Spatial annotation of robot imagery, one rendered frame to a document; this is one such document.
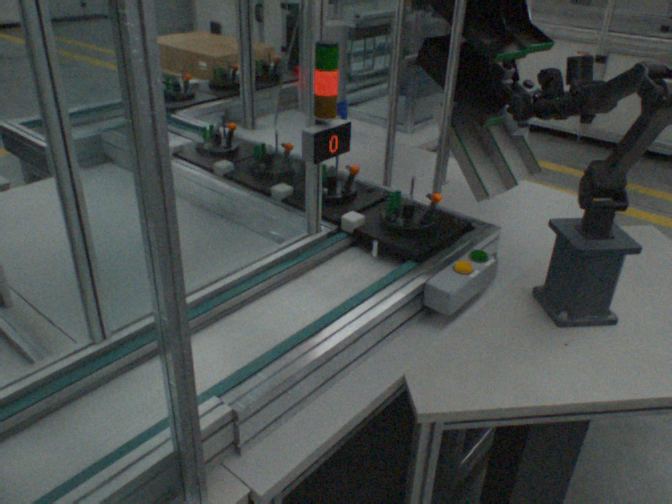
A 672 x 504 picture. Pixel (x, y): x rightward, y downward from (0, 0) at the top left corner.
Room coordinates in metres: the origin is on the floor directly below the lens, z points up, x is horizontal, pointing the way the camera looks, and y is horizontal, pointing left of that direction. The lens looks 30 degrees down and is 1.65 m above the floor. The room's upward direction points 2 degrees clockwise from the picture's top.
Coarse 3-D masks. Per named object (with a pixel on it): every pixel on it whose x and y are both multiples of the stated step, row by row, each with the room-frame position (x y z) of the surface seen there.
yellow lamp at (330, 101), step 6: (318, 96) 1.27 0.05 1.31; (324, 96) 1.26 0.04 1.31; (330, 96) 1.27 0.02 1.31; (336, 96) 1.28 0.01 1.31; (318, 102) 1.27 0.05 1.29; (324, 102) 1.26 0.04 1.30; (330, 102) 1.27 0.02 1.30; (336, 102) 1.28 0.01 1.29; (318, 108) 1.27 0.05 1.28; (324, 108) 1.26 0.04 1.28; (330, 108) 1.27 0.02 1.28; (336, 108) 1.28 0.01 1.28; (318, 114) 1.27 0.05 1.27; (324, 114) 1.26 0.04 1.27; (330, 114) 1.27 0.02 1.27; (336, 114) 1.28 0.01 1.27
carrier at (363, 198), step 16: (336, 160) 1.58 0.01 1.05; (336, 176) 1.52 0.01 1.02; (336, 192) 1.48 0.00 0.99; (352, 192) 1.49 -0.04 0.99; (368, 192) 1.54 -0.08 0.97; (384, 192) 1.54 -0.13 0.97; (336, 208) 1.43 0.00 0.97; (352, 208) 1.43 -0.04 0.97; (368, 208) 1.46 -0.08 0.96; (336, 224) 1.35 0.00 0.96
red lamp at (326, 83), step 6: (318, 72) 1.27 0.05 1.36; (324, 72) 1.26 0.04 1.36; (330, 72) 1.27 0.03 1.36; (336, 72) 1.27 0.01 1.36; (318, 78) 1.27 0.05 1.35; (324, 78) 1.26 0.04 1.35; (330, 78) 1.26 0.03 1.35; (336, 78) 1.28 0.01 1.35; (318, 84) 1.27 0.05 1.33; (324, 84) 1.26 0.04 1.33; (330, 84) 1.26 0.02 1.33; (336, 84) 1.28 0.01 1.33; (318, 90) 1.27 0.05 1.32; (324, 90) 1.26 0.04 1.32; (330, 90) 1.26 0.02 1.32; (336, 90) 1.28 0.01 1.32
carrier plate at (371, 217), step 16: (368, 224) 1.34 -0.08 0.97; (448, 224) 1.36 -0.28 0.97; (464, 224) 1.36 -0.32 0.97; (368, 240) 1.28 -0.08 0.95; (384, 240) 1.26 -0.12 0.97; (400, 240) 1.26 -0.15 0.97; (416, 240) 1.27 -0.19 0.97; (432, 240) 1.27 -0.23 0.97; (448, 240) 1.29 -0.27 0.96; (416, 256) 1.20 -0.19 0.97
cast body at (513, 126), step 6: (504, 108) 1.52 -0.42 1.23; (504, 114) 1.49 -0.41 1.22; (510, 114) 1.47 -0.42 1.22; (504, 120) 1.48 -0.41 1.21; (510, 120) 1.47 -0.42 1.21; (528, 120) 1.46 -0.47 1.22; (510, 126) 1.46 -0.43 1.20; (516, 126) 1.45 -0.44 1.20; (522, 126) 1.45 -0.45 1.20; (528, 126) 1.46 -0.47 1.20; (510, 132) 1.46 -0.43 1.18; (516, 132) 1.45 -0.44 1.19; (522, 132) 1.46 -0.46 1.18
